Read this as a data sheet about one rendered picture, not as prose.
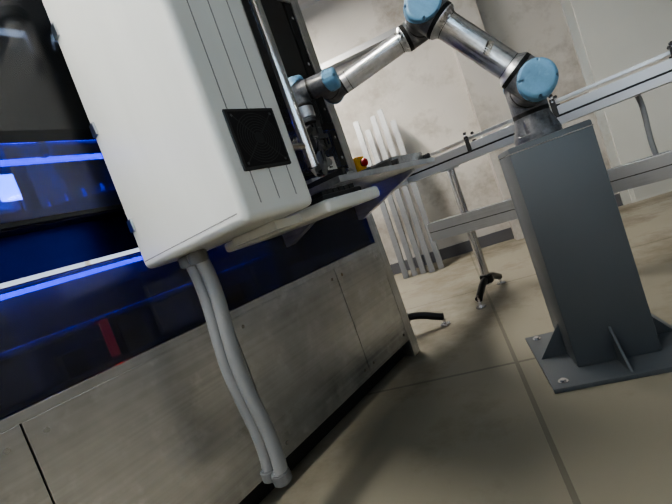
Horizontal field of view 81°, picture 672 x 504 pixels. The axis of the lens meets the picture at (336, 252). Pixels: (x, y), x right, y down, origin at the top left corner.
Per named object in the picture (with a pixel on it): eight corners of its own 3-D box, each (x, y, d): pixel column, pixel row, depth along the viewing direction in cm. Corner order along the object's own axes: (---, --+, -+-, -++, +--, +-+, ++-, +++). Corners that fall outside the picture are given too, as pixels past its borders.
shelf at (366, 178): (244, 225, 147) (242, 220, 147) (350, 196, 200) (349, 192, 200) (340, 181, 116) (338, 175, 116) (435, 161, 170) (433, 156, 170)
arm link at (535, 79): (556, 83, 128) (419, -7, 134) (572, 69, 114) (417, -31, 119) (531, 115, 131) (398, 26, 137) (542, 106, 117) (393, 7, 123)
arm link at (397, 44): (430, 7, 144) (320, 88, 158) (429, -7, 133) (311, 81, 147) (446, 35, 144) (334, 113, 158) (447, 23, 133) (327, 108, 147)
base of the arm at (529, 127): (556, 133, 142) (547, 106, 141) (569, 126, 128) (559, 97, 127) (512, 149, 146) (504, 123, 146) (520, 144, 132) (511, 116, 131)
